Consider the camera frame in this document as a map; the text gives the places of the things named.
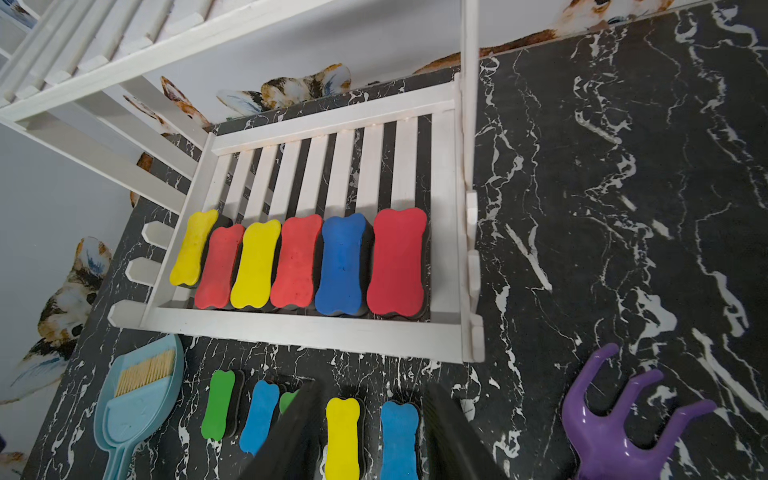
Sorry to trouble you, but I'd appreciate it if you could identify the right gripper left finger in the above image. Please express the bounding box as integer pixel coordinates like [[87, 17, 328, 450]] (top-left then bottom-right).
[[239, 381, 324, 479]]

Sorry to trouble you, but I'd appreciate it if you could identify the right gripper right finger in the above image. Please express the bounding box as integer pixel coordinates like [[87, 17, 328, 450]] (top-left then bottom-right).
[[423, 383, 507, 479]]

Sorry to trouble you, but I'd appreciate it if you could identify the yellow eraser top shelf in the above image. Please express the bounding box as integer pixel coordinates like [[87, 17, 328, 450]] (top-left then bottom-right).
[[325, 397, 361, 480]]

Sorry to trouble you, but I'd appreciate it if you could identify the green eraser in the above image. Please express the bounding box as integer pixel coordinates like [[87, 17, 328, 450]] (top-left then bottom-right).
[[201, 370, 239, 441], [278, 391, 299, 415]]

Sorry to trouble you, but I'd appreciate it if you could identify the blue eraser top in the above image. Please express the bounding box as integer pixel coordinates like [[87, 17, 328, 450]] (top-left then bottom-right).
[[239, 380, 280, 455], [380, 401, 420, 480]]

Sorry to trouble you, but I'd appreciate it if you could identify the red eraser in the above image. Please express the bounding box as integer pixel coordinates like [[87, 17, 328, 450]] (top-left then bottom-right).
[[194, 224, 245, 310], [367, 208, 428, 318], [270, 214, 323, 309]]

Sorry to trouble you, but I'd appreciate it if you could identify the blue eraser bottom shelf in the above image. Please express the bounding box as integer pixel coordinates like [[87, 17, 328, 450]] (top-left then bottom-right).
[[315, 213, 369, 316]]

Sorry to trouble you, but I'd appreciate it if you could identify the white wooden two-tier shelf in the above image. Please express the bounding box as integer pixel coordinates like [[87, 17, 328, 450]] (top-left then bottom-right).
[[1, 1, 485, 364]]

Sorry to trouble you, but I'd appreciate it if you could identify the purple toy rake pink handle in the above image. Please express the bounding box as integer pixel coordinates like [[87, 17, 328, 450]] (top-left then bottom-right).
[[561, 343, 717, 479]]

